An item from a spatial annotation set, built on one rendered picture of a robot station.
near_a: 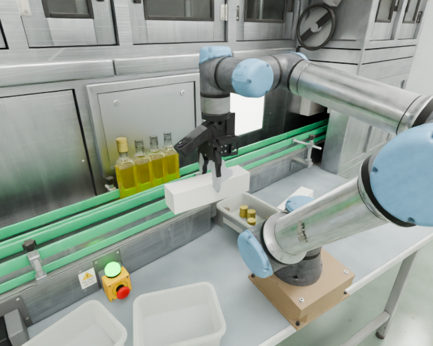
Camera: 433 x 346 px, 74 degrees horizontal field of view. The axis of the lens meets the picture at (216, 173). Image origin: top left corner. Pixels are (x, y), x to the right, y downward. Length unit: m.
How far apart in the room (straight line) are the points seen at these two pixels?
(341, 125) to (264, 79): 1.09
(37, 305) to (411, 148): 0.92
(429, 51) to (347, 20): 2.77
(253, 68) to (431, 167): 0.35
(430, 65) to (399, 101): 3.78
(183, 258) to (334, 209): 0.68
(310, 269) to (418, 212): 0.50
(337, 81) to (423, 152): 0.28
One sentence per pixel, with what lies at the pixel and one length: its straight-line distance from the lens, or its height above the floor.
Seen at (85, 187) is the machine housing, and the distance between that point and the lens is 1.19.
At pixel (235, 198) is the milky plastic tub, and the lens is 1.25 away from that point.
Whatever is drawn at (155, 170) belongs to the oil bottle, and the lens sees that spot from 1.06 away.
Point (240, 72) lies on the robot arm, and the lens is 0.60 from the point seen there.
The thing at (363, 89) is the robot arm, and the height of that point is 1.38.
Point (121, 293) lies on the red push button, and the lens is 0.94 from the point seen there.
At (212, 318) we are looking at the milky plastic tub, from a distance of 0.90.
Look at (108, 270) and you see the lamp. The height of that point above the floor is 0.85.
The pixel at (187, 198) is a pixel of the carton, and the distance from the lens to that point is 0.76.
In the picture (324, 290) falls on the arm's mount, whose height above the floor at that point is 0.84.
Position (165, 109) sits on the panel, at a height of 1.19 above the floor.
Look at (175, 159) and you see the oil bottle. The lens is 1.09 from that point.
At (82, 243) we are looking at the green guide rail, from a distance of 0.94.
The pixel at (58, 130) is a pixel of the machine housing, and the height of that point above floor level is 1.18.
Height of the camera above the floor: 1.48
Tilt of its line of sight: 26 degrees down
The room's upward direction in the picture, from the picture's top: straight up
